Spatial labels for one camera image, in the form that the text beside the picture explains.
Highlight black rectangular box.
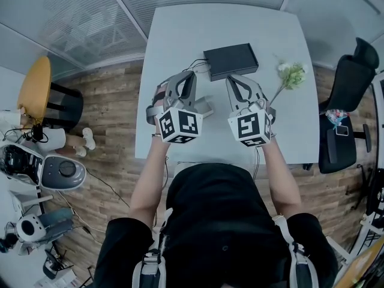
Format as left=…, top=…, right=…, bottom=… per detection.
left=203, top=43, right=260, bottom=83

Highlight white metal rack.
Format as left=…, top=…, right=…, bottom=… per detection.
left=326, top=211, right=384, bottom=264

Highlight white harness strap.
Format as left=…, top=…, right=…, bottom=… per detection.
left=272, top=214, right=319, bottom=288
left=131, top=207, right=175, bottom=288

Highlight person's right forearm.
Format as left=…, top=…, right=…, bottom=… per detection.
left=260, top=136, right=302, bottom=218

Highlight person's left hand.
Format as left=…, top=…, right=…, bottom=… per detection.
left=153, top=83, right=168, bottom=106

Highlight white round device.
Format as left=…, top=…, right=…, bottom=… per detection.
left=14, top=214, right=47, bottom=243

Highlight white and green flower sprig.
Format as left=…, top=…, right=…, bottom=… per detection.
left=269, top=53, right=310, bottom=105

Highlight person's left forearm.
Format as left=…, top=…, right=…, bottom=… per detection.
left=128, top=133, right=170, bottom=221

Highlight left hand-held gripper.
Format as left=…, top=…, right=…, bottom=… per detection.
left=145, top=70, right=205, bottom=145

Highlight person's black shirt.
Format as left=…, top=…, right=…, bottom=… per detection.
left=93, top=162, right=340, bottom=288

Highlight thin black wire-frame eyeglasses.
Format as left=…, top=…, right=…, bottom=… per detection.
left=181, top=58, right=213, bottom=75

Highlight black office chair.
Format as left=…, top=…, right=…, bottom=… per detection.
left=317, top=37, right=380, bottom=174

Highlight colourful snack packet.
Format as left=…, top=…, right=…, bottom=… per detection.
left=325, top=109, right=350, bottom=126

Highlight black floor cable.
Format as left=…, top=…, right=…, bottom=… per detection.
left=85, top=168, right=131, bottom=209

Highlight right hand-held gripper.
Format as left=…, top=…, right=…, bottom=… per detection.
left=225, top=74, right=277, bottom=148

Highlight grey and white gripper device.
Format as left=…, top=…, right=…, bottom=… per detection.
left=0, top=143, right=88, bottom=191

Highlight round wooden table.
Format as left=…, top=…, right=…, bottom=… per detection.
left=17, top=56, right=85, bottom=132

